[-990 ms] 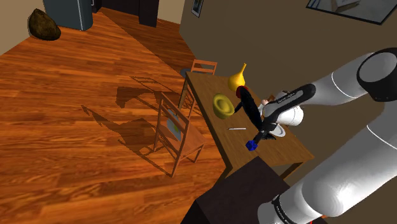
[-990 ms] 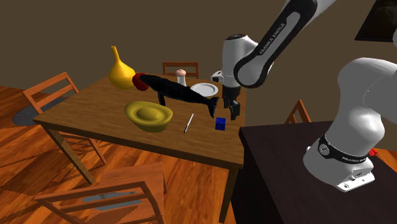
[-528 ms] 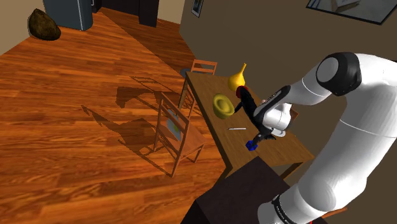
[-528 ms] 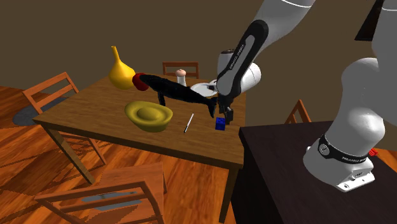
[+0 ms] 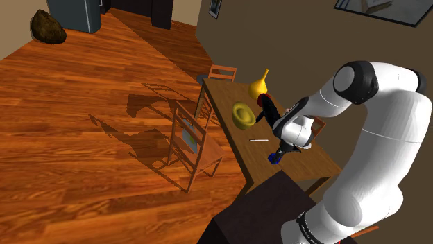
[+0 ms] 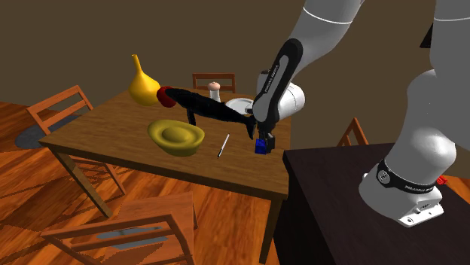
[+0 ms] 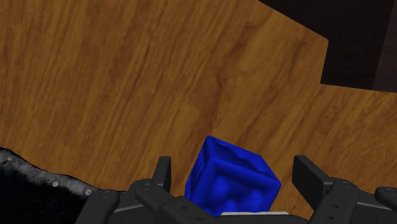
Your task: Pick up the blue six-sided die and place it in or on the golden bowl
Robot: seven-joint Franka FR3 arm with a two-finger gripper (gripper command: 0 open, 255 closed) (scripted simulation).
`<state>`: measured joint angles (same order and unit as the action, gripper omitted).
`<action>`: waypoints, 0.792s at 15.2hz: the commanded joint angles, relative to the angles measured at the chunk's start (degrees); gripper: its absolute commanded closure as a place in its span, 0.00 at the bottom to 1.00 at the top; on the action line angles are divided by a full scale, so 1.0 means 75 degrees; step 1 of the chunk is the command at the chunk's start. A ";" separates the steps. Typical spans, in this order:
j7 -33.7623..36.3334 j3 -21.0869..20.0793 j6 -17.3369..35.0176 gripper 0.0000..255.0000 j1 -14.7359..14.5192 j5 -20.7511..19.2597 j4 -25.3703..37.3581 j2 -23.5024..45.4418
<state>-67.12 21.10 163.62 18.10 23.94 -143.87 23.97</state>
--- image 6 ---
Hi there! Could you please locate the dark robot stand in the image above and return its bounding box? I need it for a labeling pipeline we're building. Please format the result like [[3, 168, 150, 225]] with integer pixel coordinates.
[[273, 142, 470, 265]]

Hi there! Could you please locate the white and black pen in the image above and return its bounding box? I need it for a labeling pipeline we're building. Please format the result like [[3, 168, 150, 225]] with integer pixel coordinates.
[[216, 132, 231, 159]]

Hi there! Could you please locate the wooden dining table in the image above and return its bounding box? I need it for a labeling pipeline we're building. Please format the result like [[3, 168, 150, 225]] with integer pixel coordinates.
[[38, 87, 293, 265]]

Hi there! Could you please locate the red apple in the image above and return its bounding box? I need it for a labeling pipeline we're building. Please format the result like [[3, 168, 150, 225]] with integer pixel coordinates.
[[156, 86, 179, 109]]

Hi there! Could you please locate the black whale figure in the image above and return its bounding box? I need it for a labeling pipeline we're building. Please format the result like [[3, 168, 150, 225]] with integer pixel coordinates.
[[163, 87, 258, 141]]

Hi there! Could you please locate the yellow long-necked vase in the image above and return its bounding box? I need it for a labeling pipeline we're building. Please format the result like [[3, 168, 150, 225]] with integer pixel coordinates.
[[127, 53, 163, 108]]

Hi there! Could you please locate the white shaker with pink cap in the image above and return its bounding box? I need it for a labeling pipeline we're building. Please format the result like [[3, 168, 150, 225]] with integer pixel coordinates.
[[206, 81, 222, 104]]

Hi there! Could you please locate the wooden slat-back chair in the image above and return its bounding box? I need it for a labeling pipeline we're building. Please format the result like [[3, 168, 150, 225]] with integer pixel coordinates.
[[39, 190, 200, 265], [336, 117, 371, 148], [191, 72, 237, 95], [26, 84, 128, 196]]

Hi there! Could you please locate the white plate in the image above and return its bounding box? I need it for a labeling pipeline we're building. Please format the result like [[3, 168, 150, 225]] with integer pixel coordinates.
[[224, 97, 255, 116]]

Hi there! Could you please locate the olive yellow ingot-shaped bowl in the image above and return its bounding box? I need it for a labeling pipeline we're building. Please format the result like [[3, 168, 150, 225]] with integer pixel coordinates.
[[147, 119, 206, 158]]

